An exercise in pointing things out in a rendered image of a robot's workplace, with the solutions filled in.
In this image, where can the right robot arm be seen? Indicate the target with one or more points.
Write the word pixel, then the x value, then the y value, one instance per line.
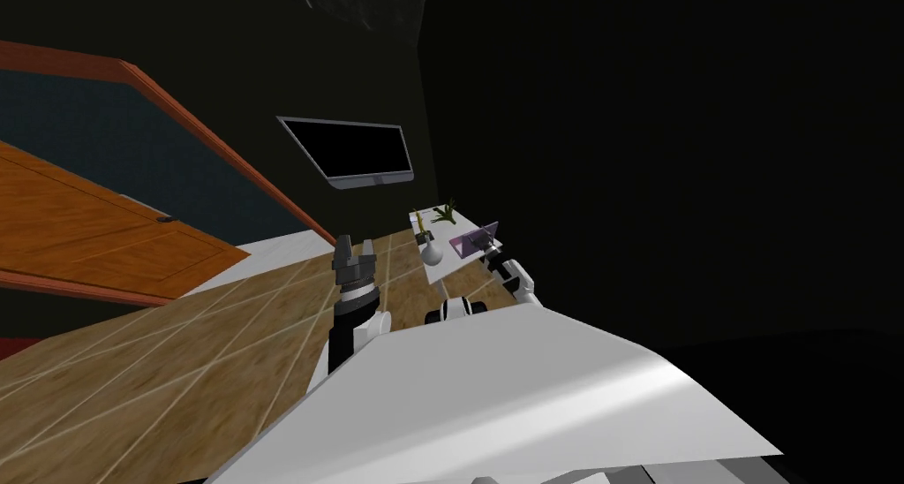
pixel 518 279

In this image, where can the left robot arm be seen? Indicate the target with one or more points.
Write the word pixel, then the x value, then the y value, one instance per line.
pixel 344 335

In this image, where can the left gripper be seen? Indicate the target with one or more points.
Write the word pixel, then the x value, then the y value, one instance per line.
pixel 355 270

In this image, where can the black wall television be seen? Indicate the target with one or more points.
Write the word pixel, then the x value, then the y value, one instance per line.
pixel 353 150

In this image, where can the orange wooden door leaf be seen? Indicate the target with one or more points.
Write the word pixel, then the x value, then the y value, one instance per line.
pixel 92 237

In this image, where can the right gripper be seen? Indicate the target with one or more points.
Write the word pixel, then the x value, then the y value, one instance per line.
pixel 484 244

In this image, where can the white table with plants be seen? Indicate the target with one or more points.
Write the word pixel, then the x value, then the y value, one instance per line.
pixel 446 261

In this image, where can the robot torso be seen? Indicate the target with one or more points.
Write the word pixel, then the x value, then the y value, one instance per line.
pixel 508 399

